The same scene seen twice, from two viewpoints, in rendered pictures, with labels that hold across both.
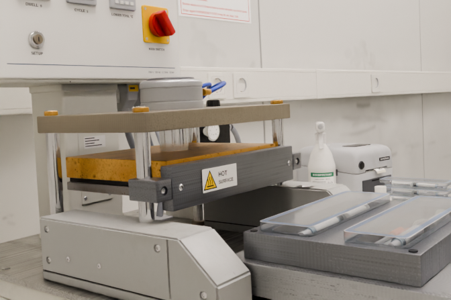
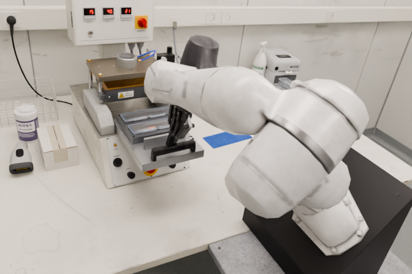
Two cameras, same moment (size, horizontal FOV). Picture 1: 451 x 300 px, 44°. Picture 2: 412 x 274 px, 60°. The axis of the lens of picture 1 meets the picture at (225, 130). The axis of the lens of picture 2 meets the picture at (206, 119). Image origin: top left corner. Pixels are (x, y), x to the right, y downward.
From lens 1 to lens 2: 96 cm
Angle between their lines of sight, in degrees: 32
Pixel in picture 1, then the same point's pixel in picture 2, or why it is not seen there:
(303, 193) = not seen: hidden behind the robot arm
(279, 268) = (118, 127)
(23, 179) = not seen: hidden behind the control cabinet
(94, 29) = (113, 27)
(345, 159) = (270, 63)
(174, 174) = (106, 94)
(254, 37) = not seen: outside the picture
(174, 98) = (122, 64)
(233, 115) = (137, 75)
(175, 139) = not seen: hidden behind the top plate
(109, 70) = (118, 40)
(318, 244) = (124, 125)
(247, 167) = (139, 91)
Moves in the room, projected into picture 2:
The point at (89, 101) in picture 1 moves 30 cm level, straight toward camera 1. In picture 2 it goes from (113, 48) to (81, 73)
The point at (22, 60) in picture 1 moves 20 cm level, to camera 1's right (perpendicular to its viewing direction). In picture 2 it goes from (85, 39) to (129, 50)
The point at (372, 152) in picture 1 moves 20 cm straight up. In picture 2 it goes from (286, 63) to (294, 29)
